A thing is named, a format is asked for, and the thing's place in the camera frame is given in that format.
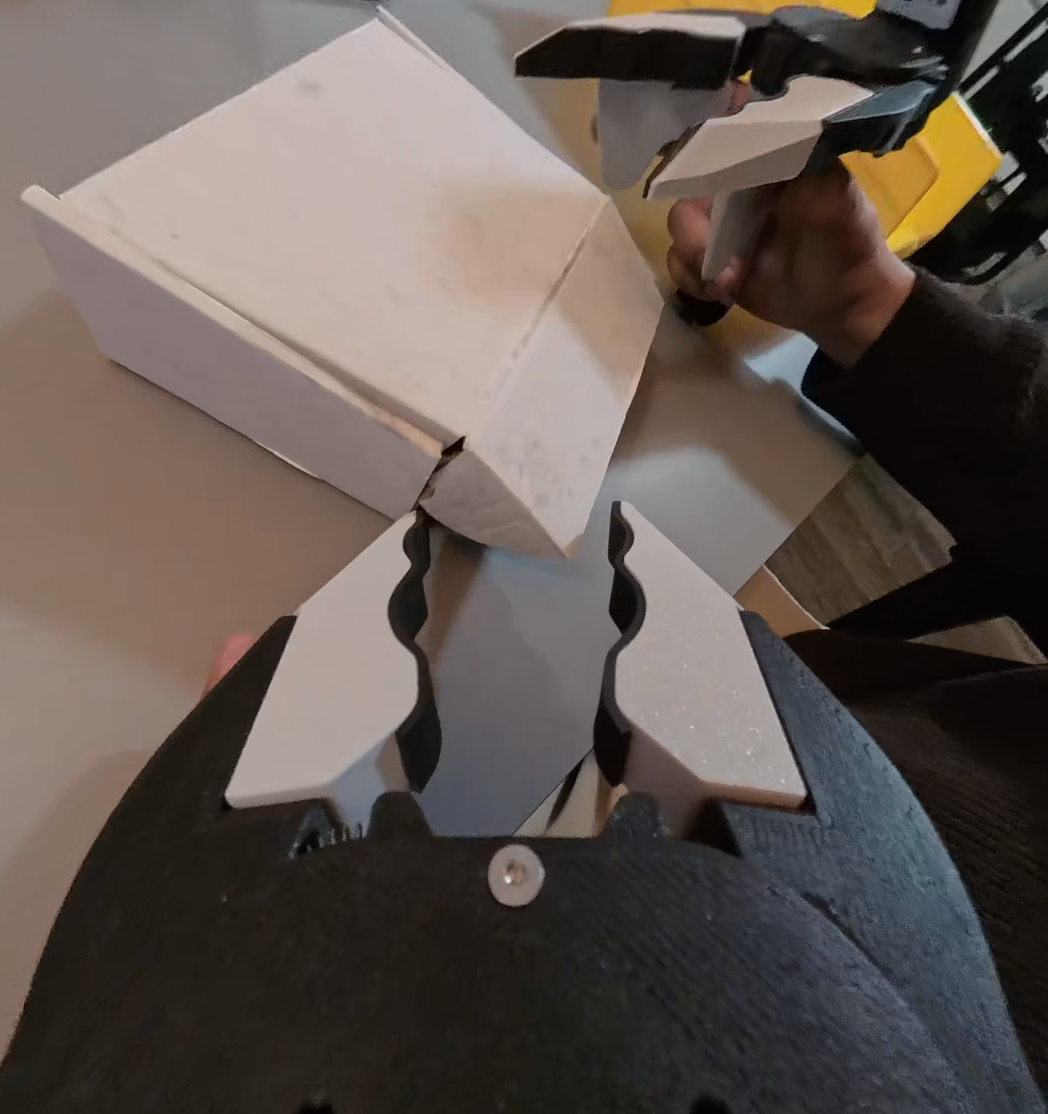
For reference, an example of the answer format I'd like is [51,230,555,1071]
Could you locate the person's torso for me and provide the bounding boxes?
[785,609,1048,1114]

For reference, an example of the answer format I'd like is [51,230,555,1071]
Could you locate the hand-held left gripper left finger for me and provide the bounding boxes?
[223,512,445,832]

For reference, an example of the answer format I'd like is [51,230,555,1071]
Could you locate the white cardboard mailer box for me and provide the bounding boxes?
[21,17,666,560]

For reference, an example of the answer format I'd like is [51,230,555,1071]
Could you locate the person's right hand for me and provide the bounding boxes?
[665,165,918,367]

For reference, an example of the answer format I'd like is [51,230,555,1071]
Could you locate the person's left hand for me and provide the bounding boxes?
[204,631,261,695]

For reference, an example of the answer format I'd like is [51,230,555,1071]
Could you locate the yellow plastic bin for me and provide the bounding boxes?
[606,0,1003,258]

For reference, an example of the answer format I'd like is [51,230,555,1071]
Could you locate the person's right forearm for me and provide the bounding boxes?
[806,265,1048,663]

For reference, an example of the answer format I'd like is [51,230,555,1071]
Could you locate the black metal frame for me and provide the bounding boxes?
[902,0,1048,288]

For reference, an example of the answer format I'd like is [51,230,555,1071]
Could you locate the grey desk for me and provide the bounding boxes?
[0,0,864,1114]

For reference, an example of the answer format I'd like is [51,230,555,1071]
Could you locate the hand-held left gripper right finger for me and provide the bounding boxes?
[593,500,810,838]

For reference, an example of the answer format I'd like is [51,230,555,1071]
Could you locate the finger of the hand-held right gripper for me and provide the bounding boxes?
[644,85,875,203]
[513,15,751,191]

